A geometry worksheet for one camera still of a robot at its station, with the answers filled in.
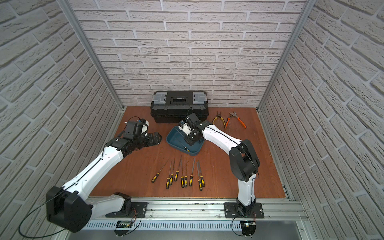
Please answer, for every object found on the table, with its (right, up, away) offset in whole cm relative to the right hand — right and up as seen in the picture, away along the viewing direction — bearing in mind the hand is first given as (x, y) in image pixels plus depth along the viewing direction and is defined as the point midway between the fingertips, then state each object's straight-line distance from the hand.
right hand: (191, 138), depth 90 cm
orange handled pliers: (+33, +16, +25) cm, 44 cm away
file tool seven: (0, -22, -5) cm, 23 cm away
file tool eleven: (-4, -7, +4) cm, 10 cm away
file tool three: (-11, -21, -5) cm, 25 cm away
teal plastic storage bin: (-12, -2, +10) cm, 15 cm away
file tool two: (-13, -23, -7) cm, 27 cm away
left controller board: (-34, -41, -18) cm, 56 cm away
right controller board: (+28, -41, -21) cm, 54 cm away
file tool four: (-9, -22, -7) cm, 24 cm away
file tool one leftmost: (-21, -22, -7) cm, 31 cm away
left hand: (-19, +2, -9) cm, 21 cm away
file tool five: (-5, -22, -7) cm, 24 cm away
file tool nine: (+6, -22, -6) cm, 24 cm away
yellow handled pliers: (+19, +15, +23) cm, 34 cm away
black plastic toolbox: (-12, +20, +7) cm, 25 cm away
